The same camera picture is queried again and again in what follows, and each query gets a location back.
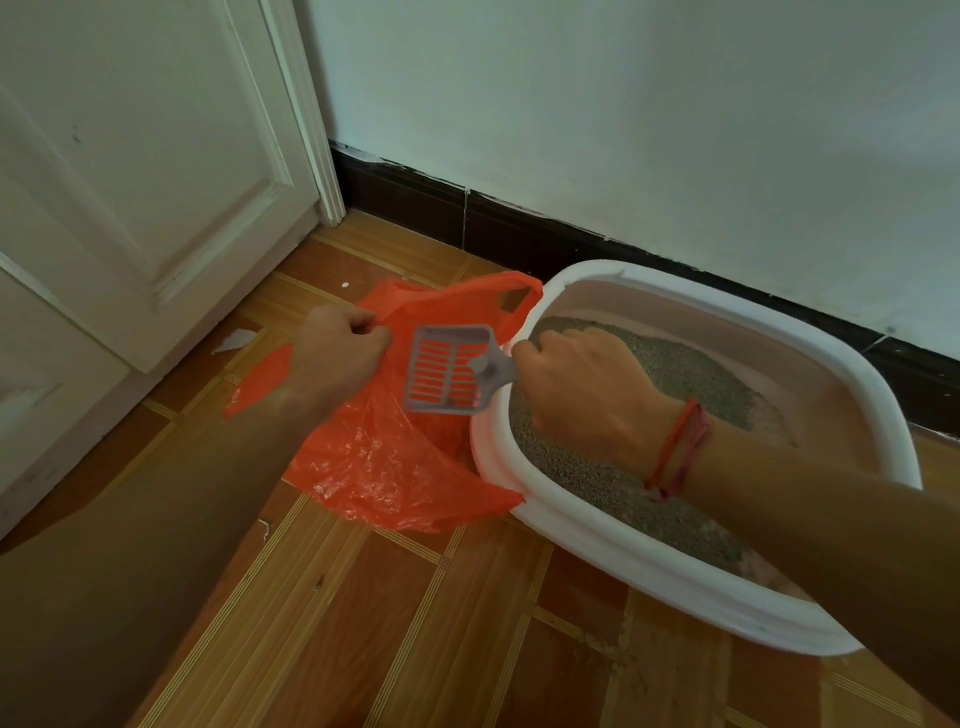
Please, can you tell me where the grey cat litter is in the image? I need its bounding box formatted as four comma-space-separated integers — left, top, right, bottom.
509, 316, 759, 575

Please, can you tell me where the person's right forearm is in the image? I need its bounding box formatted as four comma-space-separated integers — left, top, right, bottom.
674, 427, 960, 721

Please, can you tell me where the grey plastic litter scoop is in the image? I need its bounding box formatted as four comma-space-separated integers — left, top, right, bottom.
402, 323, 519, 416

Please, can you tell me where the white panel cabinet door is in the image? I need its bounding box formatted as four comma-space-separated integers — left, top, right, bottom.
0, 269, 133, 496
0, 0, 322, 374

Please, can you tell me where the white wooden cabinet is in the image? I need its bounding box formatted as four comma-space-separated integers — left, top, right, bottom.
0, 0, 346, 541

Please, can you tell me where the white pink cat litter box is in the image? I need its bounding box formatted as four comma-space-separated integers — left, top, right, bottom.
470, 260, 924, 658

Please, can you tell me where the person's left forearm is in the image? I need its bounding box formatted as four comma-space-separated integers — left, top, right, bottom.
0, 397, 324, 728

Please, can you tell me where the person's left hand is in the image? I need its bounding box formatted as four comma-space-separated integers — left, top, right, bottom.
288, 303, 393, 421

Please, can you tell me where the red string bracelet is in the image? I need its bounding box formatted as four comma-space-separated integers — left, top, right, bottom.
643, 397, 712, 502

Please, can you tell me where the person's right hand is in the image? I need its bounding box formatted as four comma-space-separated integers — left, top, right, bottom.
509, 327, 688, 481

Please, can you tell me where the orange plastic bag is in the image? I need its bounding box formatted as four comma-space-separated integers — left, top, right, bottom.
222, 271, 545, 534

